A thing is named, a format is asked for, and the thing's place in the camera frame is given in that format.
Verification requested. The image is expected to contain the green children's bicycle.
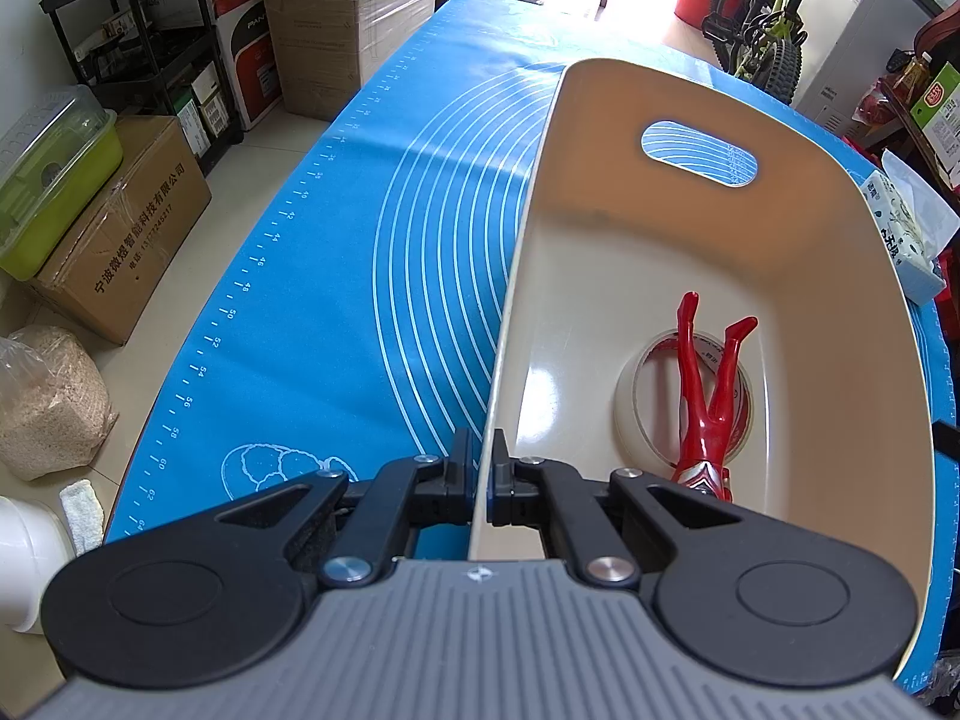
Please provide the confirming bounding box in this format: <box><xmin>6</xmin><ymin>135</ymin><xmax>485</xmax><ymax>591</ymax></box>
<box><xmin>701</xmin><ymin>0</ymin><xmax>807</xmax><ymax>104</ymax></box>

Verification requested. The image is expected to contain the brown cardboard box with print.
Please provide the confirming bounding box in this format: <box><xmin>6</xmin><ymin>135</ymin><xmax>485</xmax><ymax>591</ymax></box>
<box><xmin>29</xmin><ymin>115</ymin><xmax>212</xmax><ymax>344</ymax></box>

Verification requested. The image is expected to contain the black metal shelf rack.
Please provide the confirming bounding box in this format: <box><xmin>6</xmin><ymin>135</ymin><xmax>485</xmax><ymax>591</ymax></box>
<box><xmin>39</xmin><ymin>0</ymin><xmax>242</xmax><ymax>172</ymax></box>

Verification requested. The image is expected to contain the bag of wood pellets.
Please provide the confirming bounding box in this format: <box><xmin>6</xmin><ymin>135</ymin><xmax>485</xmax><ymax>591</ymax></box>
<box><xmin>2</xmin><ymin>325</ymin><xmax>117</xmax><ymax>481</ymax></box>

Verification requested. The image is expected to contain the red white tape roll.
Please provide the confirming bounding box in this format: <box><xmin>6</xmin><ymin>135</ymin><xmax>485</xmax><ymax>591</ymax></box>
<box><xmin>612</xmin><ymin>330</ymin><xmax>754</xmax><ymax>478</ymax></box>

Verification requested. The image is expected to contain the red silver hero figure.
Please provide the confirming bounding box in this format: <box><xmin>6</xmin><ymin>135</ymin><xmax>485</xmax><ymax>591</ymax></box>
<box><xmin>672</xmin><ymin>291</ymin><xmax>758</xmax><ymax>502</ymax></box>

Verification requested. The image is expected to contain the green plastic lidded container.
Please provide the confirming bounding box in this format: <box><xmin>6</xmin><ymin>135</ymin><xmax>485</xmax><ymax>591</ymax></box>
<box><xmin>2</xmin><ymin>85</ymin><xmax>124</xmax><ymax>281</ymax></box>

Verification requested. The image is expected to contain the green white product box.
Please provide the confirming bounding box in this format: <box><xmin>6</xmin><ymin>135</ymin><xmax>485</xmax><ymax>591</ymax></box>
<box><xmin>911</xmin><ymin>62</ymin><xmax>960</xmax><ymax>193</ymax></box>

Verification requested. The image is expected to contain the white plastic pipe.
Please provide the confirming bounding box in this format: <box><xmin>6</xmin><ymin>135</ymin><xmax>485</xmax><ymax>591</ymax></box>
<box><xmin>0</xmin><ymin>497</ymin><xmax>75</xmax><ymax>635</ymax></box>

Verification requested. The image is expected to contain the large wrapped cardboard box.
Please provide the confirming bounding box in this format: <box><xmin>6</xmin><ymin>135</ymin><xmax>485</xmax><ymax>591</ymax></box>
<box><xmin>263</xmin><ymin>0</ymin><xmax>436</xmax><ymax>122</ymax></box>

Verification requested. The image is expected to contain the blue silicone baking mat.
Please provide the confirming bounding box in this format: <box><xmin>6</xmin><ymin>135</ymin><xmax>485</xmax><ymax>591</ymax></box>
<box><xmin>70</xmin><ymin>0</ymin><xmax>957</xmax><ymax>718</ymax></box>

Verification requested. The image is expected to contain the white chest freezer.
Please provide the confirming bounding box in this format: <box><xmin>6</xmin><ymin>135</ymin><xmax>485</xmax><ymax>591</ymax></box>
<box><xmin>793</xmin><ymin>0</ymin><xmax>942</xmax><ymax>137</ymax></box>

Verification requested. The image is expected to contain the floral tissue pack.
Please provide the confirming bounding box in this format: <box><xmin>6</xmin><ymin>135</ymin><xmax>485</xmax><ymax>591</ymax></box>
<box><xmin>861</xmin><ymin>149</ymin><xmax>958</xmax><ymax>305</ymax></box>

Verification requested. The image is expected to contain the beige plastic storage bin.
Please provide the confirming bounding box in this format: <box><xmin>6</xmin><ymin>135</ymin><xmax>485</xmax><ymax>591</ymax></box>
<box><xmin>488</xmin><ymin>59</ymin><xmax>939</xmax><ymax>678</ymax></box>

